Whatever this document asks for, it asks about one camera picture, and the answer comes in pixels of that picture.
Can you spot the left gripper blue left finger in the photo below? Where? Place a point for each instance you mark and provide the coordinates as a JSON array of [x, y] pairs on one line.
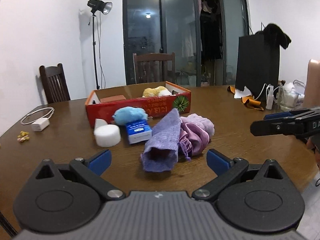
[[89, 172]]

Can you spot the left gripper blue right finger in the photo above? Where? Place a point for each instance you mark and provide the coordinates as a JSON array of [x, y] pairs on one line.
[[228, 172]]

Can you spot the white foam sponge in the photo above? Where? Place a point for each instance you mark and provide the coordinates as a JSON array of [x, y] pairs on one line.
[[106, 135]]

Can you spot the pink satin pouch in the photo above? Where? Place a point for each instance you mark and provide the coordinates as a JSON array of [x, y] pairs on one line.
[[193, 140]]

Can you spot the blue tissue pack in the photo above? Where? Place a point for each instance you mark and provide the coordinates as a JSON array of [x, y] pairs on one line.
[[138, 131]]

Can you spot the light blue plush toy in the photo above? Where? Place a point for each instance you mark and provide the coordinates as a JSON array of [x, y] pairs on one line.
[[129, 114]]

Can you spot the purple knitted cloth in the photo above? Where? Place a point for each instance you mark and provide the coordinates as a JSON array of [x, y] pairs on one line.
[[161, 150]]

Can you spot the brown layered sponge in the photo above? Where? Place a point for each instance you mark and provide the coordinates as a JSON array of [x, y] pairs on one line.
[[112, 98]]

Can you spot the yellow plush toy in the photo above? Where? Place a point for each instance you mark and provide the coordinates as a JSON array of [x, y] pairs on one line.
[[158, 91]]

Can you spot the person right hand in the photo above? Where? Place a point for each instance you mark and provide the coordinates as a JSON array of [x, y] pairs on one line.
[[310, 145]]

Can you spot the glass jar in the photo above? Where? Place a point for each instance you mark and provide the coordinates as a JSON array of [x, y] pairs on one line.
[[290, 95]]

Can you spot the white spray bottle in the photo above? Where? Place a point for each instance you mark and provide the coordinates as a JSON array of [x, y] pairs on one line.
[[269, 97]]

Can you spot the white paper sheet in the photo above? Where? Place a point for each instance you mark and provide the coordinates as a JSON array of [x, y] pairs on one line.
[[239, 94]]

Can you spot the small yellow candy pile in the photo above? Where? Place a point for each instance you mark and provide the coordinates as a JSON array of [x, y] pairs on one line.
[[23, 136]]

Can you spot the dark wooden chair left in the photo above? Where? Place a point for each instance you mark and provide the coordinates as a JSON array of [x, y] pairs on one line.
[[54, 83]]

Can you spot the black garment on stand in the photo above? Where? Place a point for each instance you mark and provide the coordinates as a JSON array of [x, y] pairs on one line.
[[274, 36]]

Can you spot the red cardboard box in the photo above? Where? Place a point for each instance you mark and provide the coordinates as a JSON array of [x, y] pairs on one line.
[[155, 107]]

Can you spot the dark wooden chair by door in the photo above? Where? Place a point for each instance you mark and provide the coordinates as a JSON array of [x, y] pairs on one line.
[[154, 67]]

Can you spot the sliding glass door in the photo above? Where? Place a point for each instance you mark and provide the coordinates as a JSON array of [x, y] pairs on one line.
[[203, 36]]

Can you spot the studio light on stand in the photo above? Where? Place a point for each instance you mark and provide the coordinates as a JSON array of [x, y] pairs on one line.
[[104, 8]]

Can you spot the white charger with cable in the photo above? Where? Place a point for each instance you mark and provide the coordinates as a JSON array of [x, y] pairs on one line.
[[39, 124]]

